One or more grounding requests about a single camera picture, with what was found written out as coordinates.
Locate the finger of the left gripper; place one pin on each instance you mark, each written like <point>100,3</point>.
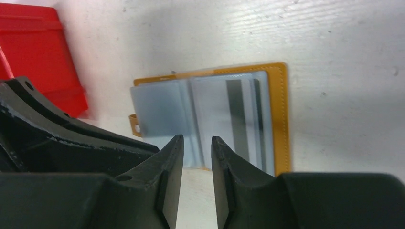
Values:
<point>36,136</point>

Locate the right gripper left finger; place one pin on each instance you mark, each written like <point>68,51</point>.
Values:
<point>145,197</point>

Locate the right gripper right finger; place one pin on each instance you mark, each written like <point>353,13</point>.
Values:
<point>248,198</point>

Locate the yellow leather card holder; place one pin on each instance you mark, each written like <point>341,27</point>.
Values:
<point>164,107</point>

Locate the white card with stripe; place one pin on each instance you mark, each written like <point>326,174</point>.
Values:
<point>229,106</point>

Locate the red plastic tray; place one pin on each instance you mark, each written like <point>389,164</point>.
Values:
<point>33,44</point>

